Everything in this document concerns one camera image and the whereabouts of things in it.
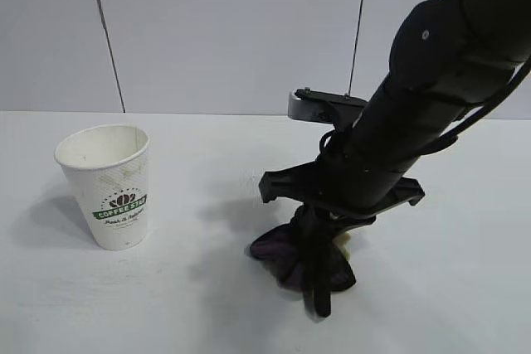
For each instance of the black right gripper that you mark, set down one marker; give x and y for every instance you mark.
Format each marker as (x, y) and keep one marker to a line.
(286, 184)

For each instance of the dark purple black cloth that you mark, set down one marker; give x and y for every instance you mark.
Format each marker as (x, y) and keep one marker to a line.
(278, 250)

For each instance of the white paper coffee cup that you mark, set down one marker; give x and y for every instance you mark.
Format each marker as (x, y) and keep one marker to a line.
(108, 188)

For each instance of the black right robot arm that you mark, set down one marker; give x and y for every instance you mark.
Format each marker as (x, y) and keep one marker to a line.
(435, 80)

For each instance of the brown coffee spill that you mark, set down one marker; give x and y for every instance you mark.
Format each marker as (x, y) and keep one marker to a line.
(343, 244)

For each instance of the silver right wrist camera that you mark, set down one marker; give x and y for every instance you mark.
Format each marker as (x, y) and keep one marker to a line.
(303, 107)

